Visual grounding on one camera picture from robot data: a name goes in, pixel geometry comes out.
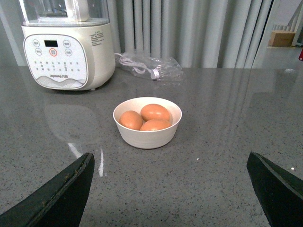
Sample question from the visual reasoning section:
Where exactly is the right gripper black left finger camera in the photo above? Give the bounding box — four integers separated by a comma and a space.
0, 153, 95, 227

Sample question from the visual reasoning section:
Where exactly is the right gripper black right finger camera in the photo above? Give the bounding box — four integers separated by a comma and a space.
247, 152, 303, 227

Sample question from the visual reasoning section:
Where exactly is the brown egg bowl left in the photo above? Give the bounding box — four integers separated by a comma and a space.
119, 110, 143, 131

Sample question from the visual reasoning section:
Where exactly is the brown egg bowl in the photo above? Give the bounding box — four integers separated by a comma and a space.
140, 119, 171, 131
119, 110, 143, 131
140, 104, 170, 122

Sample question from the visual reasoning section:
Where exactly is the brown egg bowl front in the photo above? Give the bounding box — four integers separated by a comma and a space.
140, 119, 171, 131

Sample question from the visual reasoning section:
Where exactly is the brown egg bowl top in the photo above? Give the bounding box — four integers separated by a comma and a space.
140, 104, 170, 122

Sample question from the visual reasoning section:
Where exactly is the cardboard box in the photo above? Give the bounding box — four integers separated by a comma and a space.
268, 30, 295, 47

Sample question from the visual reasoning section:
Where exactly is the white ceramic bowl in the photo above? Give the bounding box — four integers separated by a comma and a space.
113, 97, 182, 149

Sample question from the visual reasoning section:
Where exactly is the red object at edge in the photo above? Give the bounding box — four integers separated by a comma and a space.
298, 49, 303, 61

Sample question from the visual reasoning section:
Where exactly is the white Joyoung blender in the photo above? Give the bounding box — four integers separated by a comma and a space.
19, 0, 116, 90

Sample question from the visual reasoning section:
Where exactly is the clear plastic bag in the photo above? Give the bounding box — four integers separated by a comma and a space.
115, 50, 184, 82

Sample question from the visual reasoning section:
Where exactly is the white power cable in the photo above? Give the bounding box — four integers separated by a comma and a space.
114, 52, 161, 80

